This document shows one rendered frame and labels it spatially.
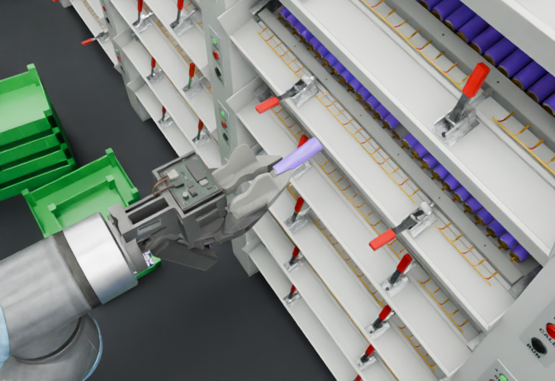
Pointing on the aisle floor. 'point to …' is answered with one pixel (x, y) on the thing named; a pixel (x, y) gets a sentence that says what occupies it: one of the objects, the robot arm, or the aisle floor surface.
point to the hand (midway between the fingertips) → (277, 173)
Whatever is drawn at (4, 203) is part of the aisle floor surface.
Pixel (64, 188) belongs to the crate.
